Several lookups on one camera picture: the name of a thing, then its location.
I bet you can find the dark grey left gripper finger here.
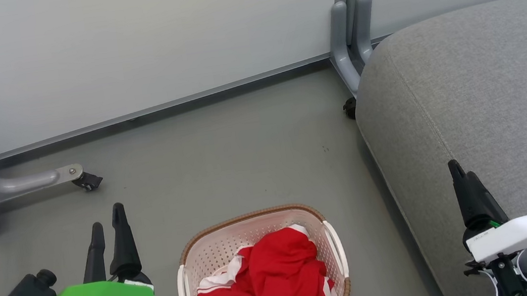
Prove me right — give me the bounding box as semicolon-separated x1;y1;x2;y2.
101;200;152;290
75;221;111;285

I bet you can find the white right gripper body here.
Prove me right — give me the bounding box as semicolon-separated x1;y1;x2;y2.
459;213;527;267

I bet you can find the grey forked partition leg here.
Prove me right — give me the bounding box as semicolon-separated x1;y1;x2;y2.
323;0;387;101

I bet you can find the grey partition leg with bracket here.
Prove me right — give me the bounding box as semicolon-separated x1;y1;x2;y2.
0;94;87;203

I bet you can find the grey fabric sofa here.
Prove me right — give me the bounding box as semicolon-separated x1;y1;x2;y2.
342;0;527;296

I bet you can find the black caster wheel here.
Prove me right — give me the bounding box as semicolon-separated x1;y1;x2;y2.
70;169;105;194
342;96;359;121

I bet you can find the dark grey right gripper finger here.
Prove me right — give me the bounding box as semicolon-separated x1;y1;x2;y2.
467;168;510;233
447;158;478;232

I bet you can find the white basket with brown rim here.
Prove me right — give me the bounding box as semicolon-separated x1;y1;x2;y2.
169;197;353;296

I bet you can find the red Bulls 23 garment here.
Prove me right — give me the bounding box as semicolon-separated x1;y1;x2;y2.
234;220;337;296

